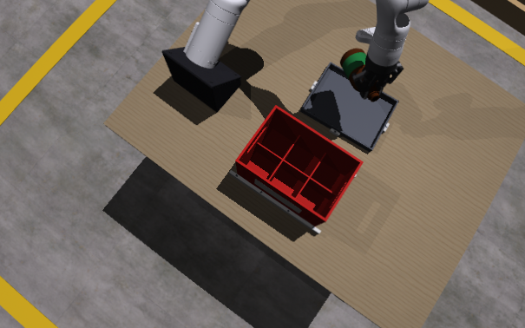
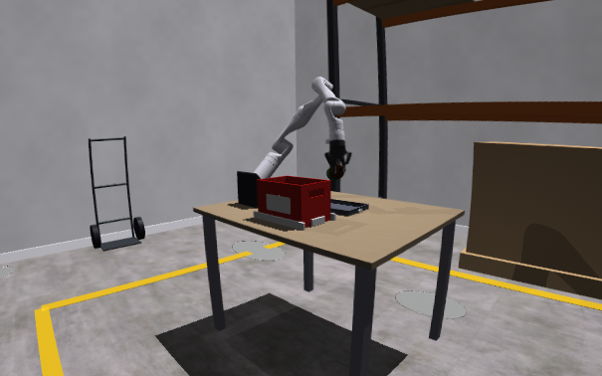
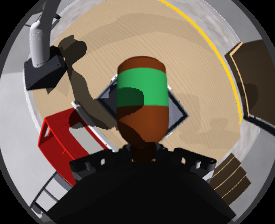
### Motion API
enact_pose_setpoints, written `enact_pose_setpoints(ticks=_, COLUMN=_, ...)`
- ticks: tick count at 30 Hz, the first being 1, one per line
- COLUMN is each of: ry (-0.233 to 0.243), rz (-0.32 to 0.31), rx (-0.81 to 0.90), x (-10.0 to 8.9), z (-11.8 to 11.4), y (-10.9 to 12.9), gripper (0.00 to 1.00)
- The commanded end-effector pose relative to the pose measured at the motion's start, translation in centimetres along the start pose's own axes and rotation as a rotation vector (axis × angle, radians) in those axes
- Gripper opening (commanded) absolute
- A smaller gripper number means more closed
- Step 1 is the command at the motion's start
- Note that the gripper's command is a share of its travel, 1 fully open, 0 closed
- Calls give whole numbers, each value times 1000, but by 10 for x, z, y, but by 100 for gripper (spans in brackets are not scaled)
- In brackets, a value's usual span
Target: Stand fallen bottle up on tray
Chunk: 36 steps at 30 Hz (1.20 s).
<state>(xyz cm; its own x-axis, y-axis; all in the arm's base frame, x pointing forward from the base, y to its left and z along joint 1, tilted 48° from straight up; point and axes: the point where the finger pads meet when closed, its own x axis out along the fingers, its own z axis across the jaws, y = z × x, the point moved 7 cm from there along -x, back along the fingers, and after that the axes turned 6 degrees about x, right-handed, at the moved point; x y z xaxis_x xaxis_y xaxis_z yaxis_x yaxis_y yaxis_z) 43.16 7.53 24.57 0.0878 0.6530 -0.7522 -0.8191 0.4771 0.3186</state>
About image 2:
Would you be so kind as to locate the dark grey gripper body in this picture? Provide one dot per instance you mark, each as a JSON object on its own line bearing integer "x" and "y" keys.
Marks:
{"x": 337, "y": 145}

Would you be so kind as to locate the red divided crate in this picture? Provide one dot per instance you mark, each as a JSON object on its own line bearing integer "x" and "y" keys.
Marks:
{"x": 295, "y": 198}

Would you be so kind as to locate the brown bottle with green label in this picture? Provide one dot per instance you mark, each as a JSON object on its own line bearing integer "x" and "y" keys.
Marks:
{"x": 330, "y": 174}

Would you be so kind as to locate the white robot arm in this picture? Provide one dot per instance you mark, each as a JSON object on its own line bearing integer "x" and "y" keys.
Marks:
{"x": 333, "y": 106}

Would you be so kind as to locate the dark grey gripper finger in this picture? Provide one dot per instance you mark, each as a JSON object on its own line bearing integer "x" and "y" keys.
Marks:
{"x": 333, "y": 163}
{"x": 347, "y": 159}

